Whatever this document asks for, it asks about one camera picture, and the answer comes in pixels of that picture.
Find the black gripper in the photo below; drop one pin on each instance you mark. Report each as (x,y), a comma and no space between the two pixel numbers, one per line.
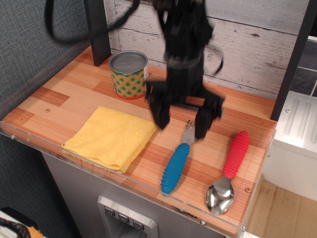
(179,84)

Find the dark right post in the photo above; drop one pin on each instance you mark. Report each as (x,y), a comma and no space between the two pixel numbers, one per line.
(304,31)

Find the dark left post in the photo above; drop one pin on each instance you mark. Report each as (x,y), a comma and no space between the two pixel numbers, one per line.
(97,26)

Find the grey toy fridge front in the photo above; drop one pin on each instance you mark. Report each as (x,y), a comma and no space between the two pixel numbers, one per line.
(80,190)

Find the red handled spoon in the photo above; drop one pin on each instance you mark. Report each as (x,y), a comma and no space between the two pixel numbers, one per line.
(220,194)

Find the blue handled fork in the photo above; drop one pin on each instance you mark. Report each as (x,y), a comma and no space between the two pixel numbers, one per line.
(174,169)

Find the dark post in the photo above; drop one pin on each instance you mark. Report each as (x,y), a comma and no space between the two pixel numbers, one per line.
(304,31)
(97,26)

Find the green orange dotted can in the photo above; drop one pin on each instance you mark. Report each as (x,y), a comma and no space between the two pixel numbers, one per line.
(129,73)

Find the silver dispenser panel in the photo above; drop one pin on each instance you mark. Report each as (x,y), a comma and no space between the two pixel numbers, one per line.
(123,222)

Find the orange black object corner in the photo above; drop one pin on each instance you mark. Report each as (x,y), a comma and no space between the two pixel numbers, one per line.
(14,224)

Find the clear acrylic edge guard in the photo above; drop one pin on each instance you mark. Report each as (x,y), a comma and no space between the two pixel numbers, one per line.
(138,185)

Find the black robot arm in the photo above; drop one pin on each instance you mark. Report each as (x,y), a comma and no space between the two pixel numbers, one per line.
(186,31)

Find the yellow folded cloth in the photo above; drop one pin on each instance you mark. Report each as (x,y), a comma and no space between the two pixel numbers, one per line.
(111,138)

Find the white toy sink unit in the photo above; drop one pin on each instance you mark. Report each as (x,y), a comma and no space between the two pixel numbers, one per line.
(292,156)

